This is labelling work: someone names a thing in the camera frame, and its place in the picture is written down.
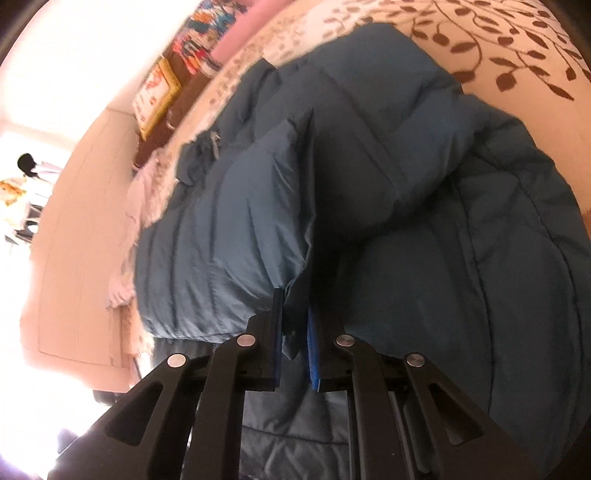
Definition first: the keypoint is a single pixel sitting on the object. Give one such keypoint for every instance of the dark blue puffer jacket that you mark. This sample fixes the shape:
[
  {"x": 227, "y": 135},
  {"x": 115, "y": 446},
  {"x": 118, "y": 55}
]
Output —
[{"x": 369, "y": 184}]

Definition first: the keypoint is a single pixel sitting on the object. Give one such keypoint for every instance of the yellow framed cushion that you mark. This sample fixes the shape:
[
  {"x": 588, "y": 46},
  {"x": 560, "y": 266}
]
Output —
[{"x": 154, "y": 97}]

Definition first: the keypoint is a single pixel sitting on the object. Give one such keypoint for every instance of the beige panelled wardrobe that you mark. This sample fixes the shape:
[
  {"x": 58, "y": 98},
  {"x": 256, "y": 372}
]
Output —
[{"x": 78, "y": 240}]

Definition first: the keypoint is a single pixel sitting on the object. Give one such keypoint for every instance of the wooden bed frame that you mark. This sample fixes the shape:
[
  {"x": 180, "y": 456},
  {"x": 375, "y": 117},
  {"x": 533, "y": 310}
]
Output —
[{"x": 124, "y": 337}]

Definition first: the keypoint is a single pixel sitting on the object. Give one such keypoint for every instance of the colourful cartoon pillow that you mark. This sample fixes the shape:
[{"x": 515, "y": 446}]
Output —
[{"x": 198, "y": 41}]

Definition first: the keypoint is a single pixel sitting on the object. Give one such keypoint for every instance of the leaf print bed sheet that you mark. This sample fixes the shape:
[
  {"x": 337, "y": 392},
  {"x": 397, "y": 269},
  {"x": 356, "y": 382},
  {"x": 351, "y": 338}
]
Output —
[{"x": 508, "y": 46}]

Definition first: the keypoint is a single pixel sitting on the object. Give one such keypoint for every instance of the pink pillow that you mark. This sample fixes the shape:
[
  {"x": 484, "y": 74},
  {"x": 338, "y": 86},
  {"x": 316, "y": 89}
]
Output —
[{"x": 249, "y": 23}]

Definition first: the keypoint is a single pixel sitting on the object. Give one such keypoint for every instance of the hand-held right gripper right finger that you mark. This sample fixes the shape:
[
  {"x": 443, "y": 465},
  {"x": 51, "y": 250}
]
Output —
[{"x": 315, "y": 353}]

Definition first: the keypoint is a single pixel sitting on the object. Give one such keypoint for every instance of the black round object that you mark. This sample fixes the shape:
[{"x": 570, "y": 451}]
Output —
[{"x": 26, "y": 165}]

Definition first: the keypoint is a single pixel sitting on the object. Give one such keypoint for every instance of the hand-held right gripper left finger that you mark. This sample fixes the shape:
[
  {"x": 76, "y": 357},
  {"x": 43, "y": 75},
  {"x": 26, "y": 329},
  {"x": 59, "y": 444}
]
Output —
[{"x": 276, "y": 344}]

